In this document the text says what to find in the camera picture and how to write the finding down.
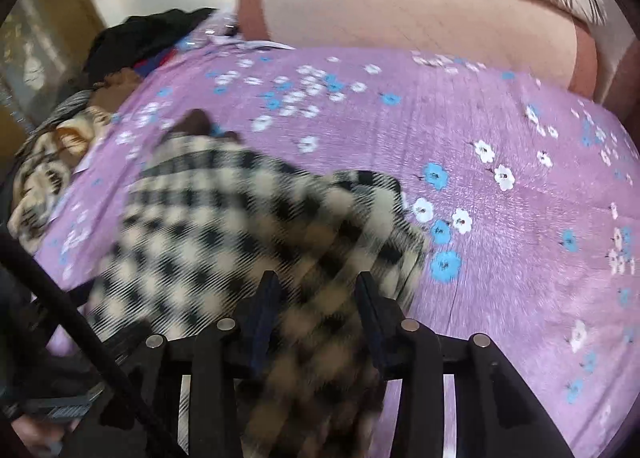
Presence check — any purple floral bedsheet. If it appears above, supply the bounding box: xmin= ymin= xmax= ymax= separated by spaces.
xmin=30 ymin=13 xmax=640 ymax=458

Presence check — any black cable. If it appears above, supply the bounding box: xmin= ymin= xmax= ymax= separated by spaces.
xmin=0 ymin=227 xmax=187 ymax=458

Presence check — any black cloth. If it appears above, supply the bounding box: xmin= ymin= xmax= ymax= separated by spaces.
xmin=82 ymin=8 xmax=217 ymax=85

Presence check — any clear plastic bag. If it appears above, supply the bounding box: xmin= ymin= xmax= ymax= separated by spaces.
xmin=199 ymin=12 xmax=242 ymax=45

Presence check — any wooden door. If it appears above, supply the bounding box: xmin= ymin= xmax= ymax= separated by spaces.
xmin=0 ymin=0 xmax=107 ymax=131

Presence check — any black and cream checkered coat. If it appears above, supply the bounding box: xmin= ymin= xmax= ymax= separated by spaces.
xmin=87 ymin=108 xmax=431 ymax=458

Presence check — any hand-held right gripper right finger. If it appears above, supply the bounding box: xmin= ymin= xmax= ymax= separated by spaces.
xmin=354 ymin=271 xmax=576 ymax=458

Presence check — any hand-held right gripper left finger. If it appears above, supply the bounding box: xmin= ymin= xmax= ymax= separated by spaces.
xmin=64 ymin=271 xmax=284 ymax=458

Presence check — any brown cloth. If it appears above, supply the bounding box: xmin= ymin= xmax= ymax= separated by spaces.
xmin=91 ymin=69 xmax=145 ymax=110

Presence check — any brown animal print blanket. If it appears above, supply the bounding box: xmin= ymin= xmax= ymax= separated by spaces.
xmin=9 ymin=106 xmax=115 ymax=255

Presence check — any blue and red cloth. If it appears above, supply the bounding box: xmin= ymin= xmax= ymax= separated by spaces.
xmin=132 ymin=47 xmax=177 ymax=77

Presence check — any grey knitted cloth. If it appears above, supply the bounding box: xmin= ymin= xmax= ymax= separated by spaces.
xmin=29 ymin=88 xmax=95 ymax=140

